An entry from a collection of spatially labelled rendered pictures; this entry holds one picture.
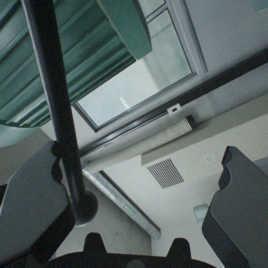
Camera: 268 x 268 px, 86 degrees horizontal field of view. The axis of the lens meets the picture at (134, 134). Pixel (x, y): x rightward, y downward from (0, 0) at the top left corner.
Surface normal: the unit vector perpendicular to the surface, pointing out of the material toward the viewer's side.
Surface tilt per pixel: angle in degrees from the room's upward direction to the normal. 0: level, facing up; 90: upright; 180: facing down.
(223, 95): 90
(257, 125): 90
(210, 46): 90
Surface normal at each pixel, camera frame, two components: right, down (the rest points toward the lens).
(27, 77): 0.17, 0.78
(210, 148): -0.04, 0.53
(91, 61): 0.35, 0.90
